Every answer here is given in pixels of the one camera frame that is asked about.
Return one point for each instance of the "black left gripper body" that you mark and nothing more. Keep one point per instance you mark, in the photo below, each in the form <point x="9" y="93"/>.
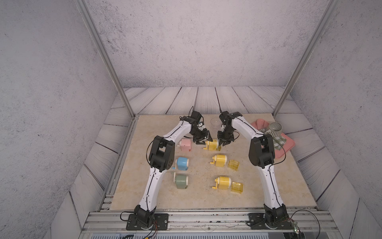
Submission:
<point x="199" y="135"/>

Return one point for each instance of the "left aluminium frame post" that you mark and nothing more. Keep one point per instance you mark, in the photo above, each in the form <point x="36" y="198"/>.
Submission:
<point x="87" y="18"/>

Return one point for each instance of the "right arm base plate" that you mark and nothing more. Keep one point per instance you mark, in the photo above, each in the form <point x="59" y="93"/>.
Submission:
<point x="258" y="221"/>

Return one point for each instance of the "green pencil sharpener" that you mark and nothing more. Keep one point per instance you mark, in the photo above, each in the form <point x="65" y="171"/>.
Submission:
<point x="181" y="181"/>

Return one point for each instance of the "pink pencil sharpener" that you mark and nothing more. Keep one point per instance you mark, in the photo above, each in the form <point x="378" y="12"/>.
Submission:
<point x="185" y="144"/>

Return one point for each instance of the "right aluminium frame post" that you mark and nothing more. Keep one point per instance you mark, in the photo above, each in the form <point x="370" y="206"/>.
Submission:
<point x="317" y="34"/>

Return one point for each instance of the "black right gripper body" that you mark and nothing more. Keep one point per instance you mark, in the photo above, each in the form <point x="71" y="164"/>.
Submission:
<point x="226" y="136"/>

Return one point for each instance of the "yellow sharpener bottom row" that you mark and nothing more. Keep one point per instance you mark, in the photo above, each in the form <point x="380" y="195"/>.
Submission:
<point x="222" y="182"/>

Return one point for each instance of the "clear plastic cup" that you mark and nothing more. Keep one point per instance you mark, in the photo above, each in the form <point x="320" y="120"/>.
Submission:
<point x="215" y="124"/>

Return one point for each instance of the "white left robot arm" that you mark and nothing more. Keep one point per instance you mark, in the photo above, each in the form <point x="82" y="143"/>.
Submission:
<point x="161" y="158"/>

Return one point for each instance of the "aluminium front rail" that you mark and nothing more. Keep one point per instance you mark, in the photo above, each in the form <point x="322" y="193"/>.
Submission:
<point x="319" y="224"/>

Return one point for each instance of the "yellow sharpener top row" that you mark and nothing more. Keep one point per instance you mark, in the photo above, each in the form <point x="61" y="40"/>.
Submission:
<point x="212" y="145"/>

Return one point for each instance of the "yellow transparent tray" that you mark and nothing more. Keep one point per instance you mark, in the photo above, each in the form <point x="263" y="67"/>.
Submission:
<point x="237" y="187"/>
<point x="233" y="164"/>

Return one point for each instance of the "striped ceramic mug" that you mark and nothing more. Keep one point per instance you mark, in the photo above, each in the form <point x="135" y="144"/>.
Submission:
<point x="274" y="129"/>

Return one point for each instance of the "aluminium frame post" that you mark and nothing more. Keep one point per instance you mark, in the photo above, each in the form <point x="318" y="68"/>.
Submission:
<point x="317" y="34"/>
<point x="87" y="18"/>

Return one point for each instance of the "yellow transparent tray bottom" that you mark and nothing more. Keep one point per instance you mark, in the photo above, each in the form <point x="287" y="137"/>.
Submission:
<point x="237" y="187"/>

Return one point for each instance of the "green checkered cloth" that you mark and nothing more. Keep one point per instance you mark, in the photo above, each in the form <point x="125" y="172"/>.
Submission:
<point x="278" y="139"/>

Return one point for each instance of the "pink serving tray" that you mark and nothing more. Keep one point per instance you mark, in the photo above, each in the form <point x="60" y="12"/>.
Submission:
<point x="261" y="123"/>

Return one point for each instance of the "yellow sharpener row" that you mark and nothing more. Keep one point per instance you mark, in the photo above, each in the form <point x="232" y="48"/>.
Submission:
<point x="212" y="145"/>
<point x="219" y="160"/>
<point x="222" y="182"/>

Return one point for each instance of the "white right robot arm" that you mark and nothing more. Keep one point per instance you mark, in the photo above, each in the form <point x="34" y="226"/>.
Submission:
<point x="262" y="155"/>

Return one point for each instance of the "blue pencil sharpener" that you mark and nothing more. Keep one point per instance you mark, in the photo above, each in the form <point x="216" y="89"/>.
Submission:
<point x="182" y="164"/>

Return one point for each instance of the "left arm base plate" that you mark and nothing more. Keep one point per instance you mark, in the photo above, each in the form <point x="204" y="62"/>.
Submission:
<point x="148" y="222"/>

